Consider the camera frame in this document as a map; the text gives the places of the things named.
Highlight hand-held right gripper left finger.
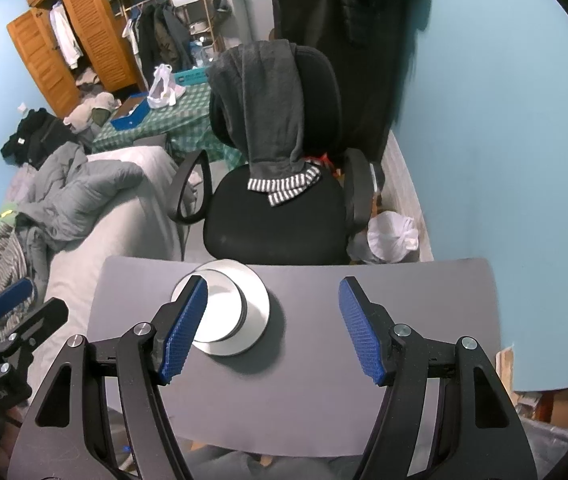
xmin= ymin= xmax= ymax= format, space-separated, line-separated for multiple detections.
xmin=8 ymin=274 xmax=209 ymax=480

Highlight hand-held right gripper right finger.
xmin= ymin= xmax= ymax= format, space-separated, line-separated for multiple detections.
xmin=339 ymin=275 xmax=537 ymax=480

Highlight white bowl with dark rim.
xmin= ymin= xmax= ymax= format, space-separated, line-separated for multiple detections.
xmin=170 ymin=269 xmax=243 ymax=345

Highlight white plate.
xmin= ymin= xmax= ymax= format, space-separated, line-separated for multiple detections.
xmin=171 ymin=259 xmax=271 ymax=357

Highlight green cloth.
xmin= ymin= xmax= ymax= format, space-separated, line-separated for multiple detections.
xmin=0 ymin=202 xmax=19 ymax=251

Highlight bin with white plastic bag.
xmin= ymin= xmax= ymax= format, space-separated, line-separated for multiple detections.
xmin=349 ymin=210 xmax=421 ymax=265

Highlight light grey mattress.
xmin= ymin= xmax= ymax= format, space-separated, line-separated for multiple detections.
xmin=28 ymin=145 xmax=189 ymax=376

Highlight grey jacket on bed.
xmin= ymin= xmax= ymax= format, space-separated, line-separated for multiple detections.
xmin=11 ymin=140 xmax=145 ymax=256

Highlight black office chair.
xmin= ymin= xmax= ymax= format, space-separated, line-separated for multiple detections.
xmin=168 ymin=45 xmax=377 ymax=266

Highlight wooden board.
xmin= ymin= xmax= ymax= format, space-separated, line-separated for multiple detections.
xmin=495 ymin=344 xmax=520 ymax=396

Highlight black clothes pile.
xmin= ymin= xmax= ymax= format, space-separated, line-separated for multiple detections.
xmin=1 ymin=107 xmax=82 ymax=168

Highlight beige clothes pile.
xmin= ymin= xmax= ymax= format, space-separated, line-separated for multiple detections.
xmin=62 ymin=91 xmax=122 ymax=133

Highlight green checkered tablecloth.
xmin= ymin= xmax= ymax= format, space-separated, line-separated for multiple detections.
xmin=91 ymin=80 xmax=247 ymax=166

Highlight cardboard box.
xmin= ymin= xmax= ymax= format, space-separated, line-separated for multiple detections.
xmin=534 ymin=385 xmax=568 ymax=428

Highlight blue flat box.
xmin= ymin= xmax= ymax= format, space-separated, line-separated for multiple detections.
xmin=110 ymin=100 xmax=151 ymax=131

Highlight grey plastic sheet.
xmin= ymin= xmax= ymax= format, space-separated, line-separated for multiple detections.
xmin=519 ymin=417 xmax=568 ymax=480

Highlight grey hoodie with striped cuffs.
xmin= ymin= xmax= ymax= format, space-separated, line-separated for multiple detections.
xmin=206 ymin=40 xmax=322 ymax=208

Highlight white plastic bag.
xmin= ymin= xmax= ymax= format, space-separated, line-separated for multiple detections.
xmin=146 ymin=63 xmax=187 ymax=110

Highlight blue plastic crate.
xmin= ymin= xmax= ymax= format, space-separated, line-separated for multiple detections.
xmin=171 ymin=66 xmax=215 ymax=87

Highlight white shirt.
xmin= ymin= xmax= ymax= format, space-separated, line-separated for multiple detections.
xmin=48 ymin=2 xmax=84 ymax=71

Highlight black hanging garments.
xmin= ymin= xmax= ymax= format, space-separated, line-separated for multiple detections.
xmin=244 ymin=0 xmax=422 ymax=161

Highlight wooden louvred wardrobe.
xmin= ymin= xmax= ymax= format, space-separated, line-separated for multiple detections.
xmin=6 ymin=0 xmax=147 ymax=118

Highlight clothes rack with dark jackets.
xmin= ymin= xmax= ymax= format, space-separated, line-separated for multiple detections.
xmin=101 ymin=0 xmax=195 ymax=73

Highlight grey door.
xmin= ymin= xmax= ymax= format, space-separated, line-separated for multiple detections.
xmin=224 ymin=0 xmax=277 ymax=53

